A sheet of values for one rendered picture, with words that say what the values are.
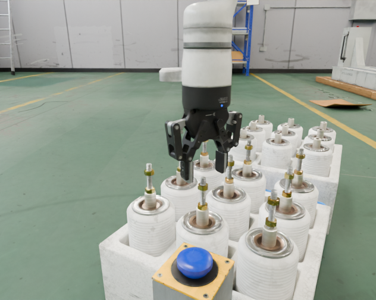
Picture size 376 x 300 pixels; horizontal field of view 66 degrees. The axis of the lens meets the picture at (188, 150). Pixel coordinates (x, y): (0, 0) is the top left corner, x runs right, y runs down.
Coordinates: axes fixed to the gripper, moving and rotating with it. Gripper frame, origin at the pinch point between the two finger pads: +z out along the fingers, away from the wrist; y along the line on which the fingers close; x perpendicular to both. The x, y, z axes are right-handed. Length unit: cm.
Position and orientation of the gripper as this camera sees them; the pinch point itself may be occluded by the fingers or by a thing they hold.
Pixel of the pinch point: (204, 169)
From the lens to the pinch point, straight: 49.0
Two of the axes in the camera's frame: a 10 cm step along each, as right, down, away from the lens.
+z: 0.0, 9.4, 3.4
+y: 8.3, -1.9, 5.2
